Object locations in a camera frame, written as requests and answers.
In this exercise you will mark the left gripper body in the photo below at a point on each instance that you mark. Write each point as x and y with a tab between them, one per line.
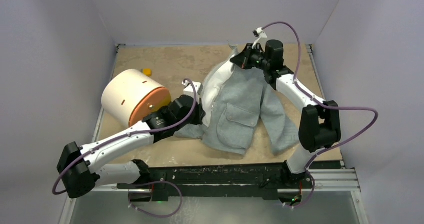
195	118

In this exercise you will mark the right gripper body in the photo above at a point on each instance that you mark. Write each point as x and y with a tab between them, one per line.
256	59

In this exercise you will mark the grey zip jacket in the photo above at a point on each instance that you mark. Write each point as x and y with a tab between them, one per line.
234	100

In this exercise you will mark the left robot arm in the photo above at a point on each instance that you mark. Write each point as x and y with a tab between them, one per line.
82	168

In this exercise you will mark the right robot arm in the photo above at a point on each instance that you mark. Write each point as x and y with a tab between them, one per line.
320	119

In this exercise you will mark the small yellow object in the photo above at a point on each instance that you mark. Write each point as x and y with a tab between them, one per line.
147	71

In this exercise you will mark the white and orange cylinder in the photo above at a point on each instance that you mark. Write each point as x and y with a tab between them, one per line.
131	95

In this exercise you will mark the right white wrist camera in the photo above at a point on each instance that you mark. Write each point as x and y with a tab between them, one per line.
260	35

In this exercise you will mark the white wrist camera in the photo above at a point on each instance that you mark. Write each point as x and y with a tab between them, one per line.
192	89
260	35

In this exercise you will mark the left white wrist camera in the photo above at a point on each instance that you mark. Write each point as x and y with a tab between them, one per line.
192	89

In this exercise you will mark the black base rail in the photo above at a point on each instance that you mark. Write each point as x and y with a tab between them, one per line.
237	180

